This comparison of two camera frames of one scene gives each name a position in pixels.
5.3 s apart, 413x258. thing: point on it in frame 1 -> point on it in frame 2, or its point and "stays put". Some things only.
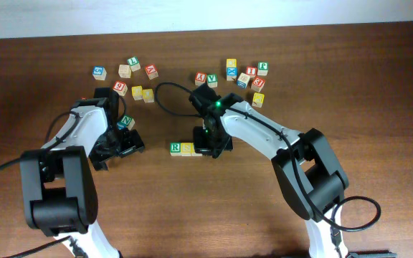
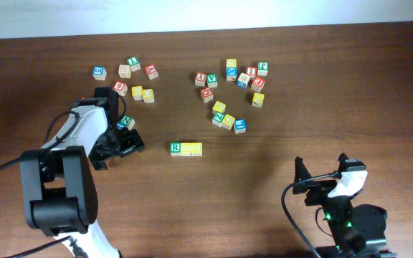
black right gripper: x=201 y=144 -> x=319 y=188
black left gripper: x=133 y=142 stays put
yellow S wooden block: x=186 y=149 stays put
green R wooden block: x=175 y=149 stays put
